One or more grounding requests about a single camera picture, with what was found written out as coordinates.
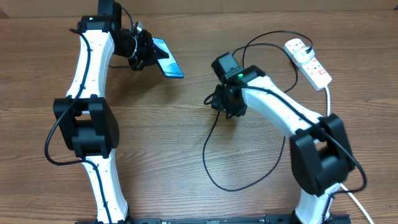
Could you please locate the white power strip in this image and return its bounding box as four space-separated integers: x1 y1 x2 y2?
284 39 332 91

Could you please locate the white charger plug adapter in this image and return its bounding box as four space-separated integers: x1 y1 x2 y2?
293 47 315 66

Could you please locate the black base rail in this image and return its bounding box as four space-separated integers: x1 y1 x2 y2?
74 213 352 224

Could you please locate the white power strip cord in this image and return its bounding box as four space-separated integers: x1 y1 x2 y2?
324 86 375 224

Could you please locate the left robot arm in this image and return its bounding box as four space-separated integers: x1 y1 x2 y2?
49 0 184 223

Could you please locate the Samsung Galaxy smartphone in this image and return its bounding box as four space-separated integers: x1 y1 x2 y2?
153 38 184 78

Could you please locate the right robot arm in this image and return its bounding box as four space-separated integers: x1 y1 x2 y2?
205 53 359 223

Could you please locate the black USB charging cable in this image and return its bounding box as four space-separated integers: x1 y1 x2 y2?
202 30 313 192

